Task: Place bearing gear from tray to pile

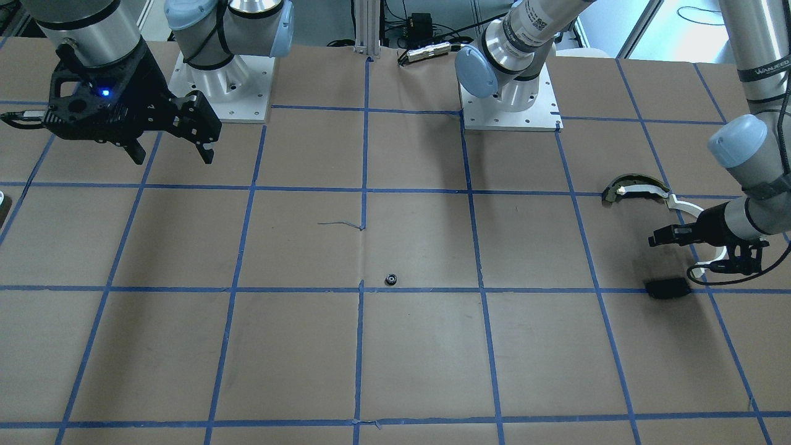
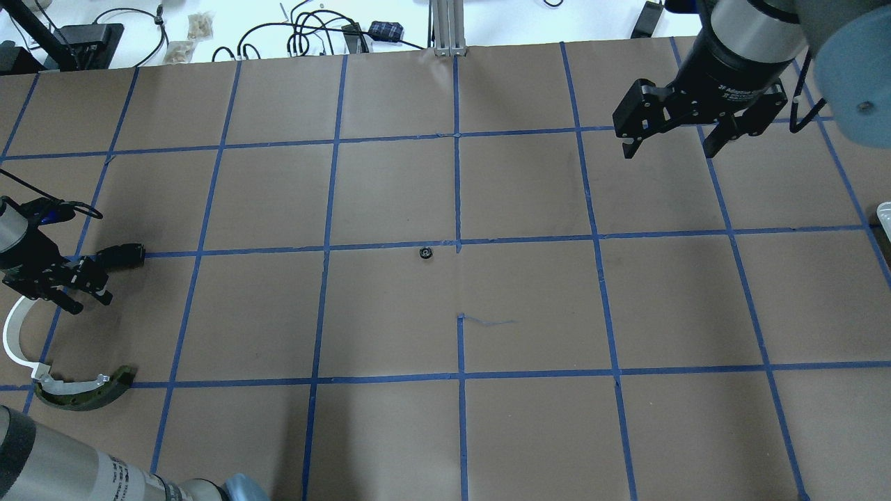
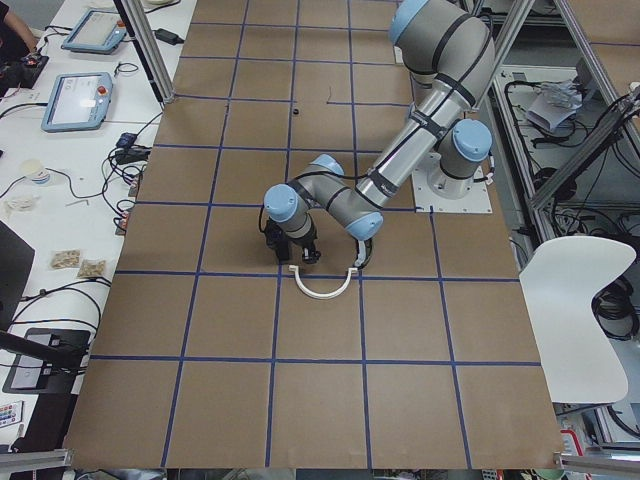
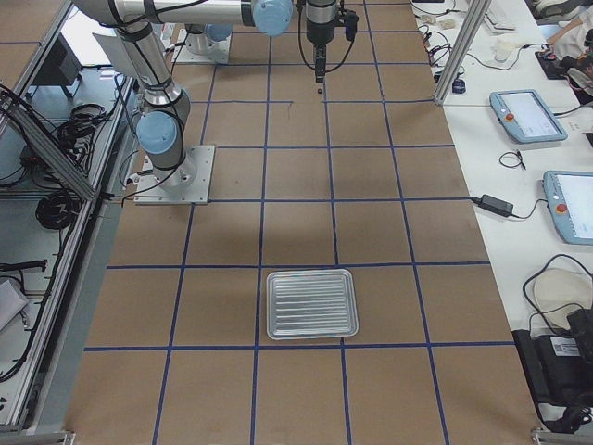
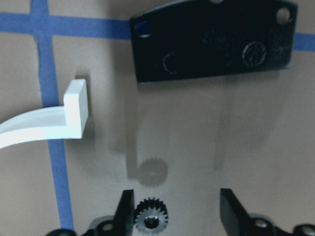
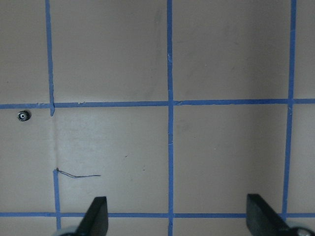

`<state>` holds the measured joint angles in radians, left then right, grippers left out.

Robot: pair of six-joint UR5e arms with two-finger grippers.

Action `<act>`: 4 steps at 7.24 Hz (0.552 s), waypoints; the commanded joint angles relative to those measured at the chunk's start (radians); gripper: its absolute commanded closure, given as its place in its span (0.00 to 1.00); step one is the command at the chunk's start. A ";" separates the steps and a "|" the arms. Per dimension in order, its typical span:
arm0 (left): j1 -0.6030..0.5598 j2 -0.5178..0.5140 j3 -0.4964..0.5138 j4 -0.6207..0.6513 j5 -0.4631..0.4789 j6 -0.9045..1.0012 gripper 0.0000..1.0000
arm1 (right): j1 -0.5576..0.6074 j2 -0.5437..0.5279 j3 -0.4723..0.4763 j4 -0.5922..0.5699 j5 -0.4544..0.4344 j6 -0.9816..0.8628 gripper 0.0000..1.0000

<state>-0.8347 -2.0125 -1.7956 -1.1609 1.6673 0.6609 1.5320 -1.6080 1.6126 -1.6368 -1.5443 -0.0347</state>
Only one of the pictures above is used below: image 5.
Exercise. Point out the black flat metal plate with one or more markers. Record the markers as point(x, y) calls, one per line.
point(187, 39)

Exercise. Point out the small black bearing gear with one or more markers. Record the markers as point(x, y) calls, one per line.
point(151, 216)

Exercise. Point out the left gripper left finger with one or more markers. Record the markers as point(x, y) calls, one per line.
point(123, 220)

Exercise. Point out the white curved plastic bracket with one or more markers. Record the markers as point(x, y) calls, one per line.
point(60, 122)

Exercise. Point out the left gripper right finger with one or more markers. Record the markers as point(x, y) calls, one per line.
point(236, 220)

